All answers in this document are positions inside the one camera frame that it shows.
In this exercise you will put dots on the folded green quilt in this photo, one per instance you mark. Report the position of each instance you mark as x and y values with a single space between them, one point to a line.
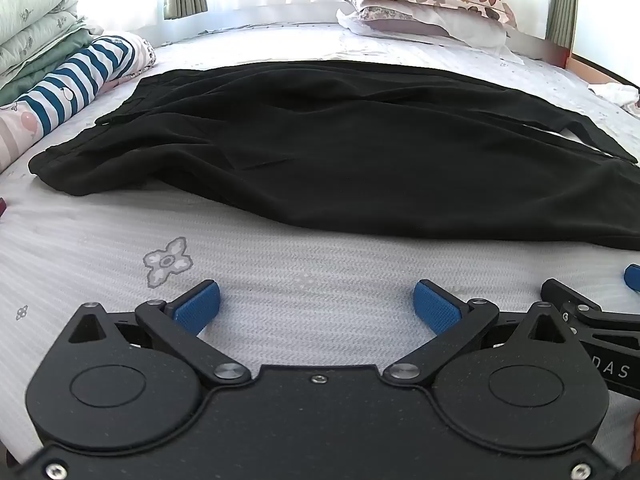
30 25

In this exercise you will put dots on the black pants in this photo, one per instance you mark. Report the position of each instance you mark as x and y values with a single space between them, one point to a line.
350 160

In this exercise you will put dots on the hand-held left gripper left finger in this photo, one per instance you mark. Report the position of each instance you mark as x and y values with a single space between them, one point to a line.
197 305

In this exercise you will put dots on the white crumpled cloth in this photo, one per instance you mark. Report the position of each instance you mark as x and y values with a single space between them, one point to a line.
617 94

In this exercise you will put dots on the blue striped blanket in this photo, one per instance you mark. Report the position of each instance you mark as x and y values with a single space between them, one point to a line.
75 80

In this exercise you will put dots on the mauve pillow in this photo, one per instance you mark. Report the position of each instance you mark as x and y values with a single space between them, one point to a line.
400 19

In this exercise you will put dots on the white pillow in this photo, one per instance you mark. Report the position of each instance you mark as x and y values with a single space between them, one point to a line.
470 30

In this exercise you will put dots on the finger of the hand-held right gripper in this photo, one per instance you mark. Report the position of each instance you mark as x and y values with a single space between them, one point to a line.
570 294
633 278

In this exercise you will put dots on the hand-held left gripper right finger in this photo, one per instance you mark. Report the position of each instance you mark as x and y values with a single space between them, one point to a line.
435 307

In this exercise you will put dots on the wooden bed frame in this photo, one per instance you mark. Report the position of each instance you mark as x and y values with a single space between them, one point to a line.
600 67

